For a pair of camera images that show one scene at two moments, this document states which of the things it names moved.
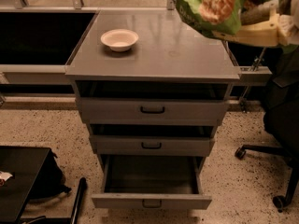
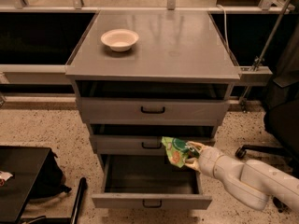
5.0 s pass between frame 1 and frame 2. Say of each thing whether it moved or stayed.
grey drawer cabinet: stayed
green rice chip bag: moved
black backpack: stayed
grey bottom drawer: stayed
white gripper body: moved
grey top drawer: stayed
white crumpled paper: stayed
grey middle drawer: stayed
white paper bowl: stayed
